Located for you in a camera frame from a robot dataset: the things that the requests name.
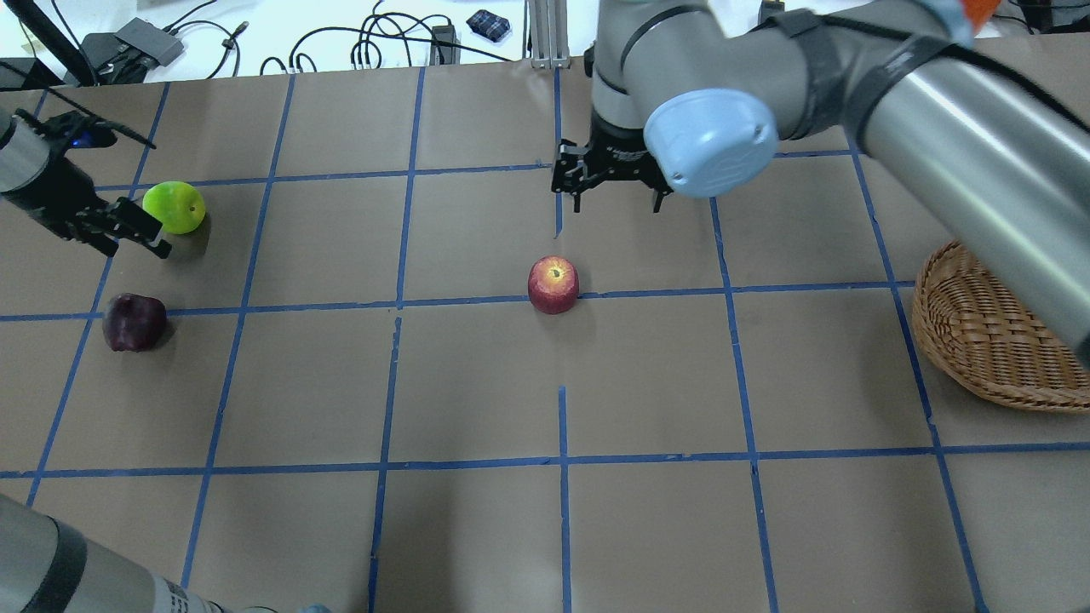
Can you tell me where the dark blue checkered pouch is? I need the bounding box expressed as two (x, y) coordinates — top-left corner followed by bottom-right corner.
(467, 10), (513, 43)

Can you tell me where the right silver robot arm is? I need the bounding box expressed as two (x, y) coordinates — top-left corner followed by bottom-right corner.
(550, 1), (1089, 364)

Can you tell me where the dark red apple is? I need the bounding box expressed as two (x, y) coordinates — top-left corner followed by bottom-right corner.
(102, 295), (168, 352)

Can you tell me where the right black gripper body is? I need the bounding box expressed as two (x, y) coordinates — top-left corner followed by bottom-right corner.
(550, 128), (674, 199)

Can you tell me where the grey adapter box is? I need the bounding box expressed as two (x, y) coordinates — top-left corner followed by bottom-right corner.
(114, 17), (184, 67)

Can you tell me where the black cable bundle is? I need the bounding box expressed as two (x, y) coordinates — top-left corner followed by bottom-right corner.
(261, 0), (512, 76)

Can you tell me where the woven wicker basket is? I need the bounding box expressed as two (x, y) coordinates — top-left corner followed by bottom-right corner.
(909, 240), (1089, 414)

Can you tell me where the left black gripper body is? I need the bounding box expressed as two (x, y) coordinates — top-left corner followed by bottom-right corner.
(4, 157), (116, 256)

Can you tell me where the green apple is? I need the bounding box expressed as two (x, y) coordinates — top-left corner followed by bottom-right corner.
(141, 180), (207, 235)

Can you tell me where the aluminium frame post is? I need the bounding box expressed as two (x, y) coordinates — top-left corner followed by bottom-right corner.
(525, 0), (570, 70)

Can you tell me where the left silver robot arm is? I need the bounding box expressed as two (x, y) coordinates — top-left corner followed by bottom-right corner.
(1, 109), (172, 259)

